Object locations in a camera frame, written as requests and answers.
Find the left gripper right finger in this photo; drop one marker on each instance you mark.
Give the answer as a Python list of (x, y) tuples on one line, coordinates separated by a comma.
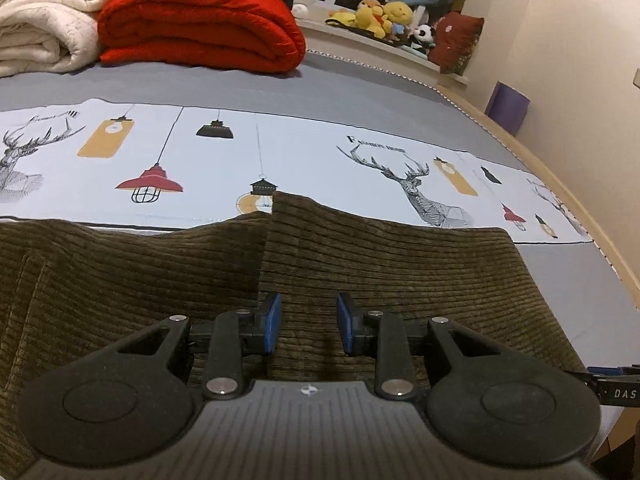
[(382, 337)]

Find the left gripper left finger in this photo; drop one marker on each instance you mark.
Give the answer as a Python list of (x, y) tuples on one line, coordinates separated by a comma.
[(235, 335)]

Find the dark olive corduroy pants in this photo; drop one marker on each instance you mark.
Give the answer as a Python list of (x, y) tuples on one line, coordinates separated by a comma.
[(67, 290)]

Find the grey printed bed sheet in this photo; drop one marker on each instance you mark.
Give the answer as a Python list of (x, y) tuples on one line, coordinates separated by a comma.
[(152, 148)]

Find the purple rolled yoga mat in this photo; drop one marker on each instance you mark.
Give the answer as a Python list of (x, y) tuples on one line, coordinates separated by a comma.
[(507, 107)]

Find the panda plush toy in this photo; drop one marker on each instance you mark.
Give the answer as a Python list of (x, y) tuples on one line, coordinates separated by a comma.
[(422, 39)]

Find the dark red cushion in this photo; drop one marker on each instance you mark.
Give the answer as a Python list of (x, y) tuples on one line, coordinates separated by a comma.
[(456, 36)]

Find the yellow bear plush toy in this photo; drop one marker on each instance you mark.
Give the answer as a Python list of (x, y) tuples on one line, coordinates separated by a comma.
[(388, 22)]

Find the red folded quilt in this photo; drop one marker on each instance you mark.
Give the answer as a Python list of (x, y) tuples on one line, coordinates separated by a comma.
[(258, 36)]

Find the cream folded fleece blanket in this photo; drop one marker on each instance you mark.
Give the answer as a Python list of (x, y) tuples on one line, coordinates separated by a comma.
[(49, 36)]

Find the wooden bed frame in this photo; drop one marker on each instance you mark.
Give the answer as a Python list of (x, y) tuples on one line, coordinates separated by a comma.
[(589, 287)]

